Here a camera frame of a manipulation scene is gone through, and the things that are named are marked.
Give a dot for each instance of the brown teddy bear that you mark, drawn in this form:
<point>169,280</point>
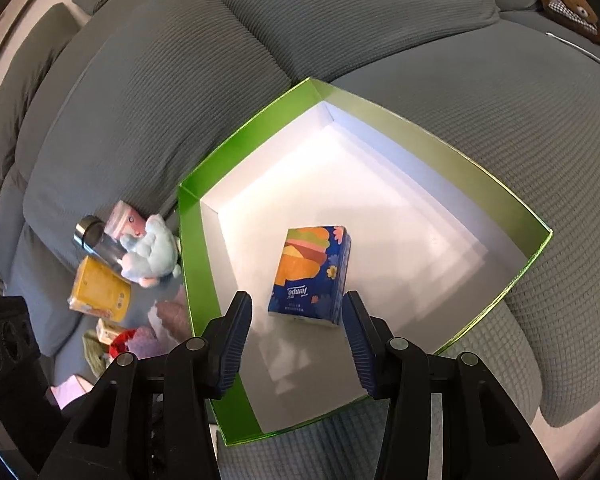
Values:
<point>577,15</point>

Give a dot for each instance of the grey fabric sofa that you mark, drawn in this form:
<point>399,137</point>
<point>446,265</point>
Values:
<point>108,100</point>

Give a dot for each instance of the yellow white fluffy towel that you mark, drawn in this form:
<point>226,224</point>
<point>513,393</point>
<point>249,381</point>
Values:
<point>107,331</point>

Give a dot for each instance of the green white cardboard box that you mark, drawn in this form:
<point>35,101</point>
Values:
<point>436,243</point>

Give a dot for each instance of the green fluffy towel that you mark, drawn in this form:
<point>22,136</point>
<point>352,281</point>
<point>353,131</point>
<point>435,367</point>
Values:
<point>96,353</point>

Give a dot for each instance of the yellow paper food cup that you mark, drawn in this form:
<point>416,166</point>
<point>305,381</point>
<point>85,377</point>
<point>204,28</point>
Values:
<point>99,291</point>

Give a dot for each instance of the pink gum jar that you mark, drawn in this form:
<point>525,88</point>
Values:
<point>124,220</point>

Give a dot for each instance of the white blue plush toy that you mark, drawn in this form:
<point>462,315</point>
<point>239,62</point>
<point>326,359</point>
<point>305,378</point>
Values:
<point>151,258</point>

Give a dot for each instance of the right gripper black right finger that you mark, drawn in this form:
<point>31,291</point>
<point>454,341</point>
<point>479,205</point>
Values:
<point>484,435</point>

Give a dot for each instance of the pink floral garment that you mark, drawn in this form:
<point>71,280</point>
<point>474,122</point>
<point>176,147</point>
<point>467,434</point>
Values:
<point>71,389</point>

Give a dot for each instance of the purple mesh bath scrunchie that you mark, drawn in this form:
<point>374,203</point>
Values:
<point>168,326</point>

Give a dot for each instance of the clear bottle steel cap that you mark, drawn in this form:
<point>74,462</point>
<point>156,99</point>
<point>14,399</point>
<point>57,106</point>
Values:
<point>90,235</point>

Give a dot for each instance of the red white knitted sock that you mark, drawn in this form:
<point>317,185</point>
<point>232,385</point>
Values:
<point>120,344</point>

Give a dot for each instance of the blue tissue pack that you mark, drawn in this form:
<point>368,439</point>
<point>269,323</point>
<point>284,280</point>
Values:
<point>311,274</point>

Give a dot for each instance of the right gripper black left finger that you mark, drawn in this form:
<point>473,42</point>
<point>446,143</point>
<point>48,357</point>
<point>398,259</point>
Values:
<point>147,419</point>

